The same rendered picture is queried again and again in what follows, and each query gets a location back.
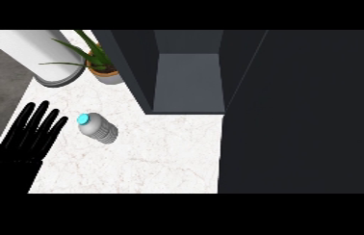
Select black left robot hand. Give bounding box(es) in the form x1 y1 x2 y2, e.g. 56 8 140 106
0 100 70 195

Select grey water bottle cyan cap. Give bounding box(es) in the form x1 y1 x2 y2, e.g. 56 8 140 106
77 112 120 145

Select dark grey cabinet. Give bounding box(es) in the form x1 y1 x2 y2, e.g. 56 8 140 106
92 29 270 116

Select dark grey cabinet door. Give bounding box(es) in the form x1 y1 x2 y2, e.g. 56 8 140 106
217 29 364 195

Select white cylindrical appliance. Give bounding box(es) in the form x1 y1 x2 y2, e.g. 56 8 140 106
0 29 89 89

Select potted green plant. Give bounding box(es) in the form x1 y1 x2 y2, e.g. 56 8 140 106
39 29 126 86

